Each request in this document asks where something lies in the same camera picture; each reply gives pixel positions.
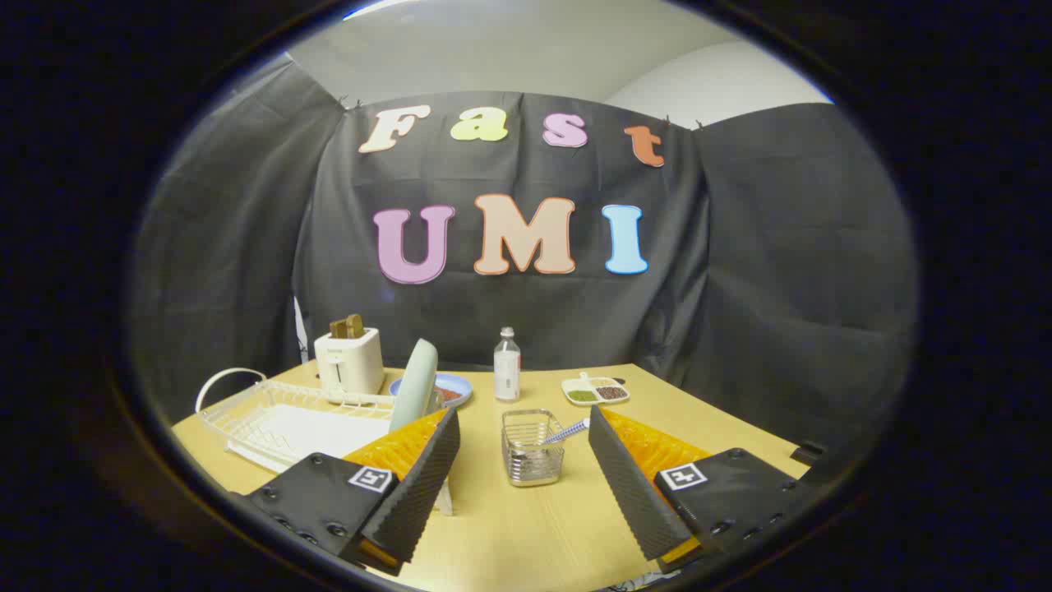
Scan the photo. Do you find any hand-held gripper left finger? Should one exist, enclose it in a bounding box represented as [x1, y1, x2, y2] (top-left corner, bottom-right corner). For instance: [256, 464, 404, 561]
[233, 408, 462, 576]

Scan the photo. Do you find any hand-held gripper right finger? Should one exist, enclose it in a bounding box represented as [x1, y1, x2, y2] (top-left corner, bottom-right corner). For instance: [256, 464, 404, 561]
[588, 405, 823, 574]

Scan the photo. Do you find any blue handled spoon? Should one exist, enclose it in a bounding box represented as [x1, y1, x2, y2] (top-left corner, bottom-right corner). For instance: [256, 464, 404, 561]
[540, 419, 590, 446]

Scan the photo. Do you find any pale green plate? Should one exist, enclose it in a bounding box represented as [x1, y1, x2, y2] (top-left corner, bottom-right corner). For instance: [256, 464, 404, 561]
[389, 339, 440, 433]

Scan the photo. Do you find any metal wire basket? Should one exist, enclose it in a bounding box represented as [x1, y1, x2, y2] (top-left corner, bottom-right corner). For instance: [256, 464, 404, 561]
[501, 409, 567, 488]

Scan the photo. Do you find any white dish rack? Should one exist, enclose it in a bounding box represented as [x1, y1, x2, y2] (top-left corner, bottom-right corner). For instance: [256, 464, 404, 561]
[195, 368, 454, 516]

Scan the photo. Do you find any blue plate with food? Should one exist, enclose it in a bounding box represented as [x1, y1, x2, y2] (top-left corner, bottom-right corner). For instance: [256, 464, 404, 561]
[390, 373, 474, 409]

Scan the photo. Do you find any white divided snack tray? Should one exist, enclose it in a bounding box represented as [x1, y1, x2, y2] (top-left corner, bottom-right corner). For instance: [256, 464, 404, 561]
[562, 372, 631, 406]

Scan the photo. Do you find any white toaster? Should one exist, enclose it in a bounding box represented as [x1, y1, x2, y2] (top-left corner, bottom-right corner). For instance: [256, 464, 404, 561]
[314, 328, 385, 396]

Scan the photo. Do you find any clear plastic bottle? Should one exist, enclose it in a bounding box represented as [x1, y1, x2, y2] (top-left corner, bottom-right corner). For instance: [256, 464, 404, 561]
[494, 327, 522, 403]

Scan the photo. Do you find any black backdrop cloth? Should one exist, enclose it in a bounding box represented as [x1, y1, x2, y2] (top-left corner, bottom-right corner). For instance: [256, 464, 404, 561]
[129, 54, 919, 449]

